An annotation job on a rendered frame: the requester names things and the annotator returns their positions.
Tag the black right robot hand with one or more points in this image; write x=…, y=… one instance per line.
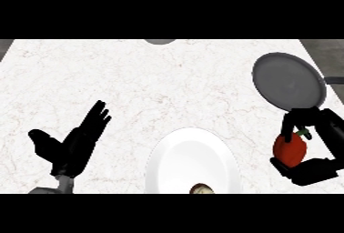
x=321, y=170

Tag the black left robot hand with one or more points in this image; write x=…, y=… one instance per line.
x=74, y=145

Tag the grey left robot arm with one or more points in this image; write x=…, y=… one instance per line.
x=56, y=186

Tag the white oval plate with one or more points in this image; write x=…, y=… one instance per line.
x=191, y=162

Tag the grey frying pan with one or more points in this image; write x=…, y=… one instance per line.
x=288, y=81

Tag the beige round food item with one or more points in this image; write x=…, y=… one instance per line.
x=201, y=189

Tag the grey rounded object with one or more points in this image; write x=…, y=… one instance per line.
x=160, y=41

